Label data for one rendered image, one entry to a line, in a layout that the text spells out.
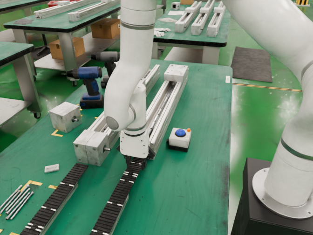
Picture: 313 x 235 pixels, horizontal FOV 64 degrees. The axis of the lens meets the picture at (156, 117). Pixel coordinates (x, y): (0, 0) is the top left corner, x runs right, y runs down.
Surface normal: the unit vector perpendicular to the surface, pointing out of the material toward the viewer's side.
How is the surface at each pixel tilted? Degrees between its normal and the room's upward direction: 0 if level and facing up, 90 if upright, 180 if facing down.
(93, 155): 90
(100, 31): 90
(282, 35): 93
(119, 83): 48
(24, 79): 90
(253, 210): 1
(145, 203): 0
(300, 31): 75
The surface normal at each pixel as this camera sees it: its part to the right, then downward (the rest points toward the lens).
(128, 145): -0.27, 0.51
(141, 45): 0.35, 0.58
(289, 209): 0.01, -0.83
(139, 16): 0.11, 0.59
